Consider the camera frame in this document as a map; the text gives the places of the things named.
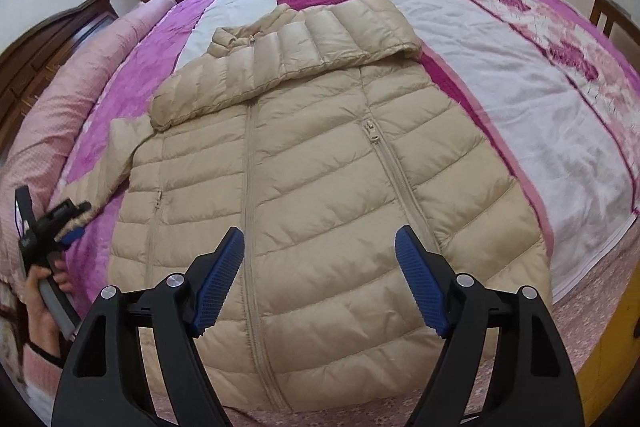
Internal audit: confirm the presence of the beige puffer jacket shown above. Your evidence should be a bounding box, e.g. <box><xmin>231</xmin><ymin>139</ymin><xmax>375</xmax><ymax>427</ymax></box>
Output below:
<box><xmin>61</xmin><ymin>0</ymin><xmax>551</xmax><ymax>412</ymax></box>

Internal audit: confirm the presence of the person's left hand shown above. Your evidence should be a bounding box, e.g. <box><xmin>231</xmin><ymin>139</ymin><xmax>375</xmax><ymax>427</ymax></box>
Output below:
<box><xmin>24</xmin><ymin>265</ymin><xmax>61</xmax><ymax>358</ymax></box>

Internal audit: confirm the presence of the pink rolled quilt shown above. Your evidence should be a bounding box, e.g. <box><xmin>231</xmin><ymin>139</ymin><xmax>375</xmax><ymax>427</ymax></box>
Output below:
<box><xmin>0</xmin><ymin>0</ymin><xmax>177</xmax><ymax>398</ymax></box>

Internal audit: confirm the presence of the dark wooden headboard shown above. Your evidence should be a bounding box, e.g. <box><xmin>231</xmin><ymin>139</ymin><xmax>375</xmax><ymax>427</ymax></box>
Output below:
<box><xmin>0</xmin><ymin>0</ymin><xmax>117</xmax><ymax>157</ymax></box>

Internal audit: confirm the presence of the pink striped bedspread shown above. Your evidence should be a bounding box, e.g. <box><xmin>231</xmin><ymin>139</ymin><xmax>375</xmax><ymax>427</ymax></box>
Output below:
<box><xmin>49</xmin><ymin>0</ymin><xmax>640</xmax><ymax>427</ymax></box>

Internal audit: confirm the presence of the wooden chair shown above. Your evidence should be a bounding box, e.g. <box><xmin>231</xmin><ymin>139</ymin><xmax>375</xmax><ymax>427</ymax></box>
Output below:
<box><xmin>589</xmin><ymin>0</ymin><xmax>639</xmax><ymax>72</ymax></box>

